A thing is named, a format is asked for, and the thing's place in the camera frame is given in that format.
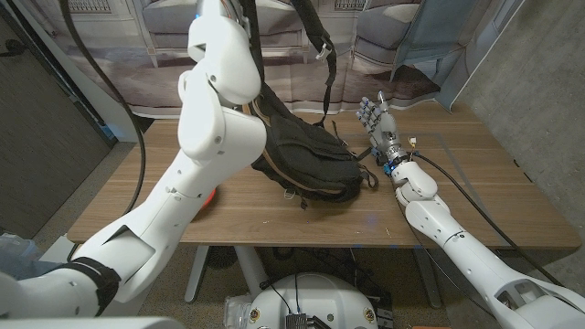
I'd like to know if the white backdrop stand post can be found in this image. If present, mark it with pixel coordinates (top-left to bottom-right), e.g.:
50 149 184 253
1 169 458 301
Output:
11 0 145 143

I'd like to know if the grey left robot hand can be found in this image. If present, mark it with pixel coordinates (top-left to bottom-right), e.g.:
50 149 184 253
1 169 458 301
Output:
196 0 246 22

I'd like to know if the white floor platform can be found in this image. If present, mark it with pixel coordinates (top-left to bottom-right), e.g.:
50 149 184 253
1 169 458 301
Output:
39 235 92 264

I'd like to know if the black door handle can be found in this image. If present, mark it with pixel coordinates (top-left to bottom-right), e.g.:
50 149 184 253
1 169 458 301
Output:
0 38 27 58

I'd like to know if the black round fan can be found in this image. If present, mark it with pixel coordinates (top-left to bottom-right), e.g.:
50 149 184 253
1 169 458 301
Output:
207 246 239 271

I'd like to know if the clear plastic package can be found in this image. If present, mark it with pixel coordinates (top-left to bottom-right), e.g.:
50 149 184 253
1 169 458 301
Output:
223 294 255 329

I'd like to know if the black backpack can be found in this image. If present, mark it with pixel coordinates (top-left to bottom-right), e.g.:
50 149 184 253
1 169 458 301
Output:
237 0 380 211

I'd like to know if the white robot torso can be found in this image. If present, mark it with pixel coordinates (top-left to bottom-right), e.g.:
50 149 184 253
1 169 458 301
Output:
245 272 379 329

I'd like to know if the red bowl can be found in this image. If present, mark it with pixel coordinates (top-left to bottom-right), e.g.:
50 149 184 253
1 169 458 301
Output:
199 188 218 210

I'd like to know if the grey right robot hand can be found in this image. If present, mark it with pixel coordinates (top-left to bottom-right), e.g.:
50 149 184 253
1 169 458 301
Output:
356 90 410 168

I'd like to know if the printed room backdrop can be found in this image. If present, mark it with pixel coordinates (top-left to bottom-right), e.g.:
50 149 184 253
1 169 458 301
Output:
27 0 527 120

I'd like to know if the person's leg in jeans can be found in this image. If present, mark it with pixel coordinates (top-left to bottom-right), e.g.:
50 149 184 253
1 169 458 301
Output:
0 232 60 281

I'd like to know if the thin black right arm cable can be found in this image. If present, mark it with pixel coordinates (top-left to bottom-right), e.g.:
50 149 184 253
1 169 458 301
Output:
392 182 499 321

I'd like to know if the grey table leg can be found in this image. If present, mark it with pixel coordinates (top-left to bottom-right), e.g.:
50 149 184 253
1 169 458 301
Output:
412 249 443 310
184 246 210 305
234 246 271 298

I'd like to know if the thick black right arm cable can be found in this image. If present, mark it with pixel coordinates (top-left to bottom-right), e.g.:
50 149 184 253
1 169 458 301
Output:
411 153 564 288

